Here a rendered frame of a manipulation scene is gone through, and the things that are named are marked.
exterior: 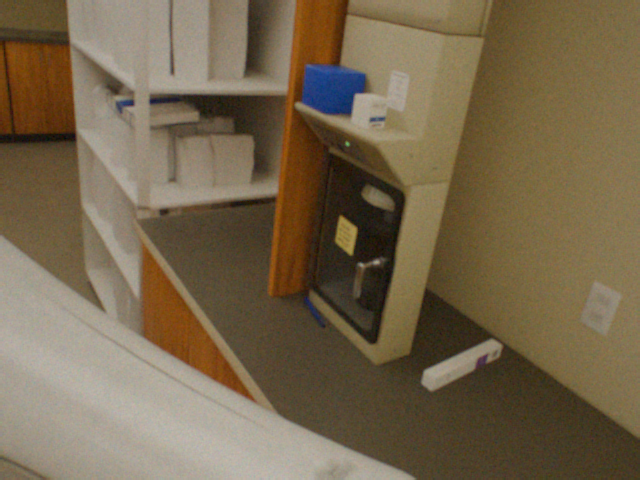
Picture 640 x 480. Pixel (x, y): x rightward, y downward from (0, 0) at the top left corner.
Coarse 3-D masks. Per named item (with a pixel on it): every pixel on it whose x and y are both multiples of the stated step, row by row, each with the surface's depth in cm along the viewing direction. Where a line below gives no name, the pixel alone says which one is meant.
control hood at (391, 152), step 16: (304, 112) 126; (320, 112) 121; (336, 128) 116; (352, 128) 112; (384, 128) 115; (368, 144) 108; (384, 144) 106; (400, 144) 108; (416, 144) 111; (368, 160) 118; (384, 160) 109; (400, 160) 110; (416, 160) 112; (400, 176) 112
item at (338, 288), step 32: (352, 192) 131; (384, 192) 121; (320, 224) 145; (352, 224) 133; (384, 224) 123; (320, 256) 147; (352, 256) 135; (384, 256) 124; (320, 288) 149; (352, 288) 136; (384, 288) 126; (352, 320) 138
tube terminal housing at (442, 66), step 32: (352, 32) 125; (384, 32) 116; (416, 32) 108; (352, 64) 127; (384, 64) 117; (416, 64) 110; (448, 64) 106; (384, 96) 119; (416, 96) 111; (448, 96) 110; (416, 128) 112; (448, 128) 114; (352, 160) 131; (448, 160) 118; (416, 192) 117; (416, 224) 121; (416, 256) 126; (416, 288) 131; (384, 320) 129; (416, 320) 136; (384, 352) 134
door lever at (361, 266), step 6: (360, 264) 124; (366, 264) 125; (372, 264) 126; (378, 264) 126; (360, 270) 124; (360, 276) 125; (360, 282) 126; (354, 288) 127; (360, 288) 126; (354, 294) 127; (360, 294) 127
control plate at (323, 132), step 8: (320, 128) 126; (320, 136) 132; (328, 136) 126; (336, 136) 121; (328, 144) 132; (336, 144) 127; (344, 144) 121; (352, 144) 117; (344, 152) 127; (352, 152) 122; (360, 152) 117; (360, 160) 122
